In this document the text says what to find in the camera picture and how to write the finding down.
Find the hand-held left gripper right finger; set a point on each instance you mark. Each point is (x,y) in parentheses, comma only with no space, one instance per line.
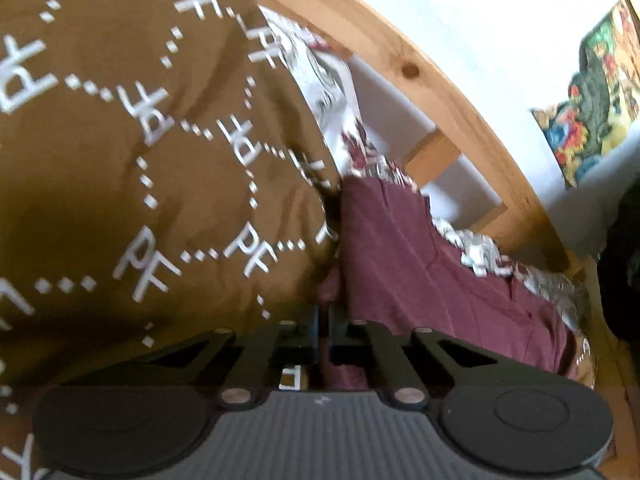
(350,335)

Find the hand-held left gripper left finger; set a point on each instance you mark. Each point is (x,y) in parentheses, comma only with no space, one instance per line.
(295,332)

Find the maroon sweatshirt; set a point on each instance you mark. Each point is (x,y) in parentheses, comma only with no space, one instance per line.
(400,270)

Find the brown printed blanket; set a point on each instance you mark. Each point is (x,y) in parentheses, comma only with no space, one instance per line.
(125,160)

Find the floral white bedsheet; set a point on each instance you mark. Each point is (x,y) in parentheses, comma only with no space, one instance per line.
(325,85)

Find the dark cloth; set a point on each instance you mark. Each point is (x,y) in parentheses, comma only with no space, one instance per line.
(622,270)

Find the wooden bed frame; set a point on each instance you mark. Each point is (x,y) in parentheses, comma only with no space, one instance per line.
(400,60)

